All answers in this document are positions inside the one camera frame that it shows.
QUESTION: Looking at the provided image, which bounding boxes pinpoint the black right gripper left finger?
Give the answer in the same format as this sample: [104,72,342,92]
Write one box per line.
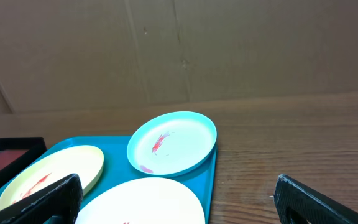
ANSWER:
[0,174,83,224]

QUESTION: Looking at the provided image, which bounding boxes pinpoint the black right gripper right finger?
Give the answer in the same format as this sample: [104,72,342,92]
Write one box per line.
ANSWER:
[273,174,358,224]

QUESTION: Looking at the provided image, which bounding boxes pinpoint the yellow plate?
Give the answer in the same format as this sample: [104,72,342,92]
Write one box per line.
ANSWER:
[0,145,104,211]

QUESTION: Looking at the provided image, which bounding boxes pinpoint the white plate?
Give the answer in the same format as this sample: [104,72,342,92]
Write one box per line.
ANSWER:
[76,177,206,224]

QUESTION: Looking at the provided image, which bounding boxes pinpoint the light blue plate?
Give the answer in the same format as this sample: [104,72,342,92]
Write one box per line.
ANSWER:
[127,111,218,177]

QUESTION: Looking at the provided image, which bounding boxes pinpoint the teal plastic tray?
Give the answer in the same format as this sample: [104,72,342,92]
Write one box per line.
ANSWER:
[0,136,216,223]

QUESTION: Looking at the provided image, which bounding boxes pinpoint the black red sponge tray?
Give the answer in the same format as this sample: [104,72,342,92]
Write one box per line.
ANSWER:
[0,137,47,188]

